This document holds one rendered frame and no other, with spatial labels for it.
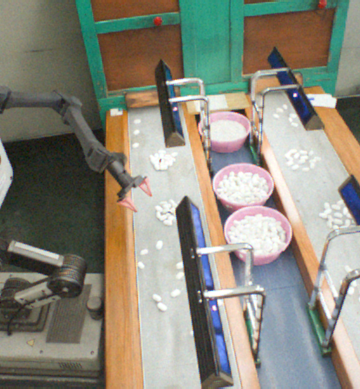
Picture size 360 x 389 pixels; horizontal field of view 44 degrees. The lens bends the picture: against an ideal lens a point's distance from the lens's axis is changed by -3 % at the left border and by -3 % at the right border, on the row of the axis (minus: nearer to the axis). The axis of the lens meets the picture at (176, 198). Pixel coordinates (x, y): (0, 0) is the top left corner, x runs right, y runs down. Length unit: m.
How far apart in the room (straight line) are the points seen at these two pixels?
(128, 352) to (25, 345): 0.60
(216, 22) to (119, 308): 1.49
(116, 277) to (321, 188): 0.97
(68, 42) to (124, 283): 2.02
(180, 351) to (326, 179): 1.04
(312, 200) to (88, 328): 1.09
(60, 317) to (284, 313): 0.94
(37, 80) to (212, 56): 1.44
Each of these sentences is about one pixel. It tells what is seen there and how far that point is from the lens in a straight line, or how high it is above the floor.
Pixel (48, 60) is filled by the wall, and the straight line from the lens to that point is 3.39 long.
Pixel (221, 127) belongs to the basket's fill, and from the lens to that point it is 2.43.
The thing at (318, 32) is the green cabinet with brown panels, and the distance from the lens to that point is 2.63.
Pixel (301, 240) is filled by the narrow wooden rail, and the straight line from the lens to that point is 1.84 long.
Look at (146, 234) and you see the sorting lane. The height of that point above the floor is 0.74.
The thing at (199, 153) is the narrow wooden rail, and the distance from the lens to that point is 2.21.
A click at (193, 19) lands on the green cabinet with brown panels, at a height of 1.22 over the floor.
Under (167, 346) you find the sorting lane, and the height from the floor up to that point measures 0.74.
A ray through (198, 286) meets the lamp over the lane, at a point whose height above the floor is 1.10.
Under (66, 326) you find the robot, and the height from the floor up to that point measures 0.48.
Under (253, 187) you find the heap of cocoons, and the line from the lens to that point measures 2.09.
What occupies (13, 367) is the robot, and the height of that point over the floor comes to 0.37.
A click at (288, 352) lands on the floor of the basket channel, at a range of 1.66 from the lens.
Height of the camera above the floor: 2.14
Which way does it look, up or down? 44 degrees down
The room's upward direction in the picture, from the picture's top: 6 degrees counter-clockwise
